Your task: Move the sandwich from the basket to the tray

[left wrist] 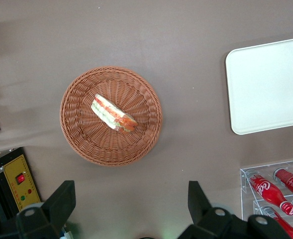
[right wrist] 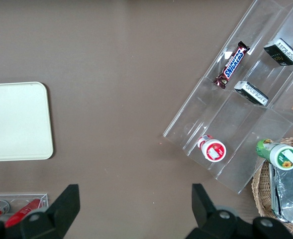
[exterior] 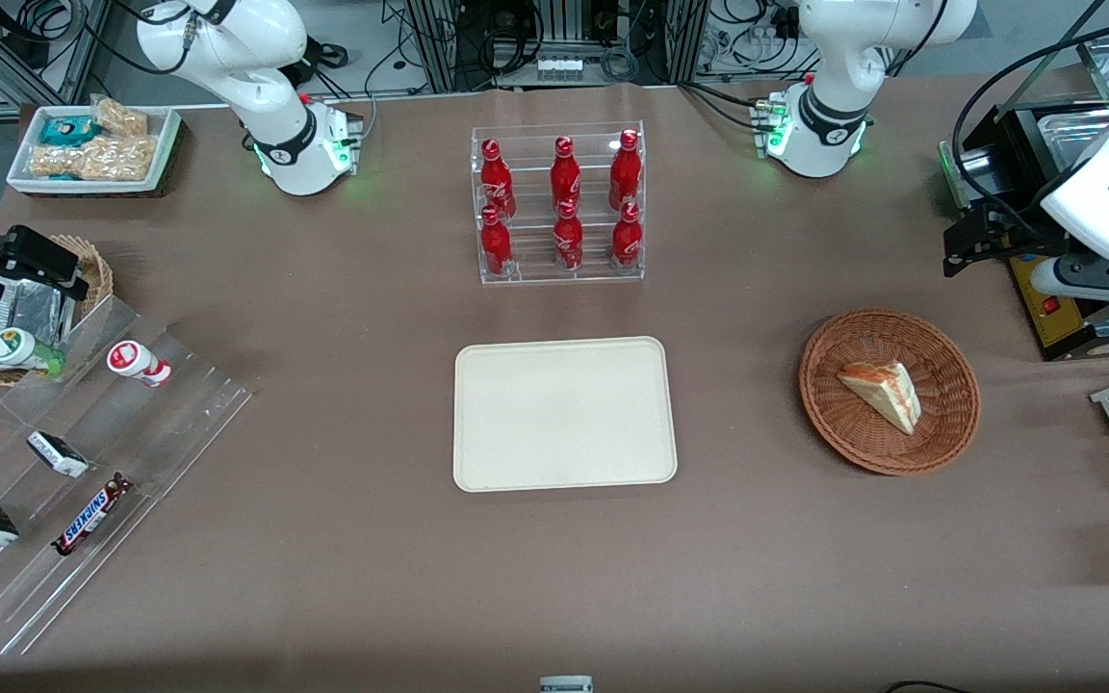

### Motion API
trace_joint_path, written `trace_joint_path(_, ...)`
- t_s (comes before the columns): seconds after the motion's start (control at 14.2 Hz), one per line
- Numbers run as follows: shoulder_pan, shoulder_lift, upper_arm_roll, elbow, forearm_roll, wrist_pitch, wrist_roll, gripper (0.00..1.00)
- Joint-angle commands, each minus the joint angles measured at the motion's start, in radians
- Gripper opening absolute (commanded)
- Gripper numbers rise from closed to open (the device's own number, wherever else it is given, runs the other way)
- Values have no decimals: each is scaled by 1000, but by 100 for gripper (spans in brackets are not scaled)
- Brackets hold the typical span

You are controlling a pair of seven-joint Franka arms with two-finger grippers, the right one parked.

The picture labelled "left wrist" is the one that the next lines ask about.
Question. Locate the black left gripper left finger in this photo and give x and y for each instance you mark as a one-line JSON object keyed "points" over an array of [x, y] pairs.
{"points": [[46, 216]]}

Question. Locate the triangle sandwich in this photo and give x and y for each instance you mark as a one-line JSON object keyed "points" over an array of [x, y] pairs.
{"points": [[112, 114]]}

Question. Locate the clear acrylic bottle rack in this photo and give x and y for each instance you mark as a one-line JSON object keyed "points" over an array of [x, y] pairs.
{"points": [[245, 199]]}

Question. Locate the red cola bottle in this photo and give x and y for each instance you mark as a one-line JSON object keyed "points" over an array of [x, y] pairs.
{"points": [[291, 180], [283, 225], [265, 190]]}

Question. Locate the cream rectangular tray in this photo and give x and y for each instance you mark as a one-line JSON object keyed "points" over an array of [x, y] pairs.
{"points": [[268, 87]]}

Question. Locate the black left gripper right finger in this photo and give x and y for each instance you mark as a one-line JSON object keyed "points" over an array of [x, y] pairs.
{"points": [[208, 221]]}

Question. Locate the black control box yellow panel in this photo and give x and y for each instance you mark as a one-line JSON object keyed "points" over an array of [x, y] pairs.
{"points": [[19, 181]]}

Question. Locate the brown wicker basket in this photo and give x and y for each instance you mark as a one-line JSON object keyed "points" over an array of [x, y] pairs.
{"points": [[86, 139]]}

